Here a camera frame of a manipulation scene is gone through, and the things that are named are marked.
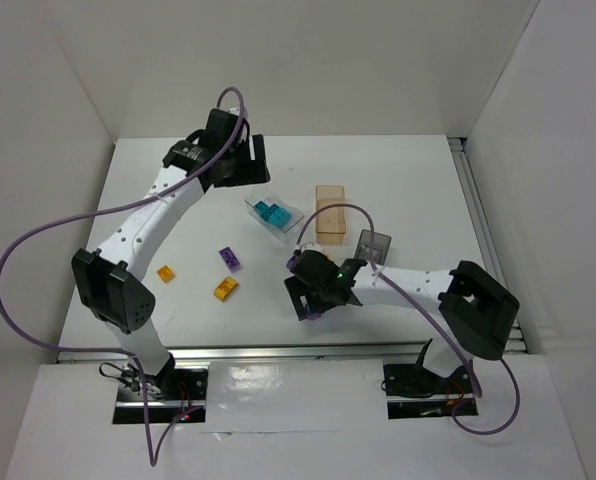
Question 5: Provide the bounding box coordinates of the purple flower lego brick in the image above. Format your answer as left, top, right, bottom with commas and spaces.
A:
306, 310, 322, 321

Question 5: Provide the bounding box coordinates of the small teal lego brick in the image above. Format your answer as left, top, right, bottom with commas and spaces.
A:
254, 201, 268, 215

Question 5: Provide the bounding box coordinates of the purple rounded lego brick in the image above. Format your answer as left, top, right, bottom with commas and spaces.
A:
286, 254, 298, 270

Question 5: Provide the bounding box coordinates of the teal rectangular lego brick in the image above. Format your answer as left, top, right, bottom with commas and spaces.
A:
256, 204, 278, 222

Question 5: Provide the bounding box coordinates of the teal rounded lego brick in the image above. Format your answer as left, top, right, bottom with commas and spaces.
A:
268, 205, 291, 230

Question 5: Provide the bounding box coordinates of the yellow curved lego brick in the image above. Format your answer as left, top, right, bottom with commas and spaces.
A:
214, 276, 239, 302

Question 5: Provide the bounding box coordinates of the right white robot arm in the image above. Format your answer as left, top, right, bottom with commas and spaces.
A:
284, 249, 519, 379

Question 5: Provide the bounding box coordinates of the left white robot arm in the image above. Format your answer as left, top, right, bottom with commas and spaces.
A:
71, 108, 270, 396

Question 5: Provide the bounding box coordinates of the clear plastic container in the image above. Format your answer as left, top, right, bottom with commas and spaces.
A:
244, 190, 305, 244

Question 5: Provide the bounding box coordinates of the orange translucent container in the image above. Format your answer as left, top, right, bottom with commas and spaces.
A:
315, 185, 346, 245

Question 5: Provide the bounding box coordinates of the dark grey translucent container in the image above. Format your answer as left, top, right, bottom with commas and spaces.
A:
354, 229, 392, 265

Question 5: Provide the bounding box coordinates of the small yellow lego brick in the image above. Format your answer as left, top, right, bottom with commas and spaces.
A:
157, 265, 175, 283

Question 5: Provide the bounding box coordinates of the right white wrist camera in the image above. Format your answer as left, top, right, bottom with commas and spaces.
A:
299, 242, 324, 253

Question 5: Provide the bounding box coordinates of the front aluminium rail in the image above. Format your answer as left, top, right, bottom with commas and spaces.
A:
57, 339, 529, 364

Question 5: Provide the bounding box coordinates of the aluminium rail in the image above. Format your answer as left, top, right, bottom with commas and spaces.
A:
447, 137, 524, 354
57, 339, 529, 364

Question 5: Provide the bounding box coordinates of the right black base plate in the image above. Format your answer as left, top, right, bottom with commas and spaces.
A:
381, 364, 478, 420

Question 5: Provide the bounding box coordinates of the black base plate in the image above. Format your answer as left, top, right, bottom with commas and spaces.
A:
381, 364, 478, 420
111, 366, 209, 425

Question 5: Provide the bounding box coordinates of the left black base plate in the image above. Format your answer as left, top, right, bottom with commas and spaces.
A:
111, 366, 209, 425

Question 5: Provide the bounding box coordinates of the right aluminium rail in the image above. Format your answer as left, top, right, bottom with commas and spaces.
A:
447, 137, 524, 354

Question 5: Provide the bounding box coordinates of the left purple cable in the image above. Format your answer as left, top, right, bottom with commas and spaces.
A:
0, 87, 249, 467

